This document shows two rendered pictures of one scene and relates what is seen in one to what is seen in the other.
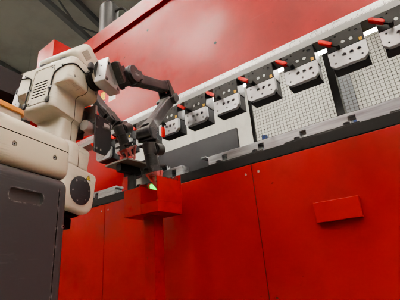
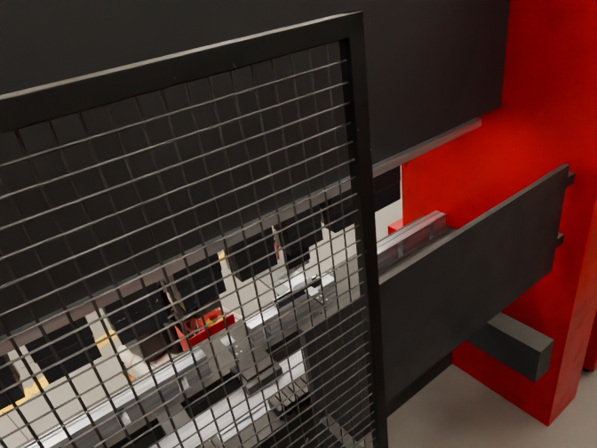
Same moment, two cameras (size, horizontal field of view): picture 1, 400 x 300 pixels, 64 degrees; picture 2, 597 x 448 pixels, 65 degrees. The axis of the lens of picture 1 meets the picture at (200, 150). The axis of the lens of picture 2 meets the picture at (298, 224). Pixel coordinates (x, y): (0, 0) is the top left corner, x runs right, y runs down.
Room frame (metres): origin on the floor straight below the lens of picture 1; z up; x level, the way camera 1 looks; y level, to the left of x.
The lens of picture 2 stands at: (2.38, -0.99, 2.06)
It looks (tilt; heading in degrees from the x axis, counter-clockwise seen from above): 30 degrees down; 112
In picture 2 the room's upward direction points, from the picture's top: 9 degrees counter-clockwise
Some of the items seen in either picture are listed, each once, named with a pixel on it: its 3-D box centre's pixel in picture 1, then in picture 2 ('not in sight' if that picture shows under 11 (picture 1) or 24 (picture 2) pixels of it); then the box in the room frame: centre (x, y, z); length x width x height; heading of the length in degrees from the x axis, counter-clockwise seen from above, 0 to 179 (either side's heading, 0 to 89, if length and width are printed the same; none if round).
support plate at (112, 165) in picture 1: (134, 166); (279, 270); (1.70, 0.38, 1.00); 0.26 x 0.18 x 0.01; 145
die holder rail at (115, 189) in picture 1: (95, 200); (403, 243); (2.14, 0.74, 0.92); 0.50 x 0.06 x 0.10; 55
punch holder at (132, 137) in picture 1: (127, 141); (340, 203); (1.95, 0.48, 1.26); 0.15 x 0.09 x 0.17; 55
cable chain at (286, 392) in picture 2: not in sight; (326, 372); (2.03, -0.11, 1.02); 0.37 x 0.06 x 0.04; 55
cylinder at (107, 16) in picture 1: (116, 22); not in sight; (2.24, 0.65, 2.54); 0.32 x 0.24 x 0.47; 55
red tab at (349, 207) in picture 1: (337, 209); not in sight; (1.10, -0.45, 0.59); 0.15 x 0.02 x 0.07; 55
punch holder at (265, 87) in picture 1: (263, 86); (61, 340); (1.38, -0.34, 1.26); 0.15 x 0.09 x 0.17; 55
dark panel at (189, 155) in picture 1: (177, 175); (457, 292); (2.38, 0.19, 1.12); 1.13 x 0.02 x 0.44; 55
